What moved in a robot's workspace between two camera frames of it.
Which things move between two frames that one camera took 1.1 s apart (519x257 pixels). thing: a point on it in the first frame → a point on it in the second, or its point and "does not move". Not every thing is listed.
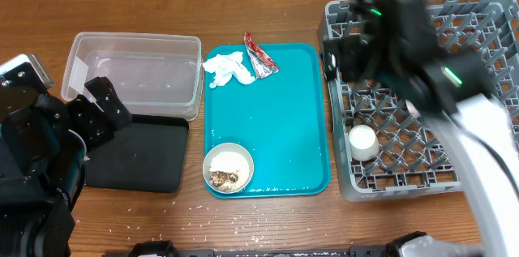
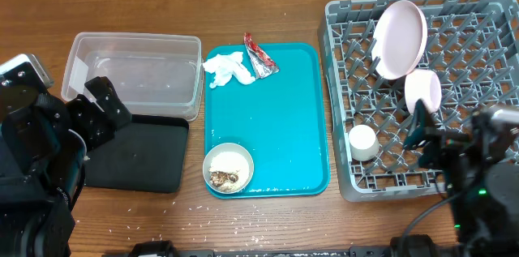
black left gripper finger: x=94 y=125 does not move
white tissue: x=225 y=66 does not move
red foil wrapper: x=263 y=65 does not move
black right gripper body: x=349 y=53 → x=435 y=142
